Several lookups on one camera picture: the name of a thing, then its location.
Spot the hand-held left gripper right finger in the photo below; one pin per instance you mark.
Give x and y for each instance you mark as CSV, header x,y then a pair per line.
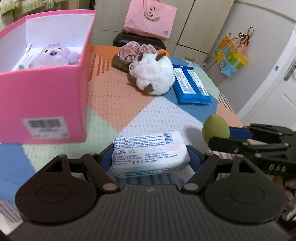
x,y
193,156

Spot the pink tote bag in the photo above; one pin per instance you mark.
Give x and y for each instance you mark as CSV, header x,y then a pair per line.
x,y
150,23

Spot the white brown-eared plush toy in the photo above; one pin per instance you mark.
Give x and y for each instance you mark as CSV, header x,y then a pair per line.
x,y
152,74

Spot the green makeup sponge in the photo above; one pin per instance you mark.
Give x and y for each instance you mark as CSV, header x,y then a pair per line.
x,y
215,128

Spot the colourful paper gift bag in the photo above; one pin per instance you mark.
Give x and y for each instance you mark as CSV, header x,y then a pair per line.
x,y
229,58

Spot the black suitcase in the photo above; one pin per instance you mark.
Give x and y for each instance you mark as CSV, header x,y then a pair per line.
x,y
120,40

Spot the person's right hand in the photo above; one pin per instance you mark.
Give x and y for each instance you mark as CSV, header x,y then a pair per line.
x,y
290,192

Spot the fluffy cream pajama set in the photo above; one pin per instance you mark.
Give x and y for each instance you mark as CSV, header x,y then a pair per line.
x,y
27,7

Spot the blue wet wipes pack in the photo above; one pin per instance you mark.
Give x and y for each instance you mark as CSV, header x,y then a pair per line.
x,y
192,92

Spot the white tissue packet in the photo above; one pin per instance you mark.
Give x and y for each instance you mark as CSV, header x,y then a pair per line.
x,y
150,153

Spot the beige wardrobe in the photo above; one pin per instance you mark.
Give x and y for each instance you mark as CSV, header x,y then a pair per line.
x,y
196,23

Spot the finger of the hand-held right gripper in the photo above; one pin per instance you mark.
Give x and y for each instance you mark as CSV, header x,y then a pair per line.
x,y
240,133
231,143

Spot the pink floral cloth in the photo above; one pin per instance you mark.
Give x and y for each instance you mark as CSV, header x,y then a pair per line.
x,y
136,49

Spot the patchwork blanket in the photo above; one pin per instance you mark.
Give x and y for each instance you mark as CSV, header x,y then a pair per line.
x,y
129,109

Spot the pink cardboard box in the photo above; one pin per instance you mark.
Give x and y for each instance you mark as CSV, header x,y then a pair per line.
x,y
46,97

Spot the white door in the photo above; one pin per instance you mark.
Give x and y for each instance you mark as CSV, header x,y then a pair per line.
x,y
277,97

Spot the purple plush toy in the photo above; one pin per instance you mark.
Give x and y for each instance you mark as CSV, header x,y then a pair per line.
x,y
53,55

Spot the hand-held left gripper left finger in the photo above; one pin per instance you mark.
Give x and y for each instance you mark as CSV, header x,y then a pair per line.
x,y
106,158

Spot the orange makeup sponge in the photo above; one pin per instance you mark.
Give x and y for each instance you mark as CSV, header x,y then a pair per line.
x,y
164,52

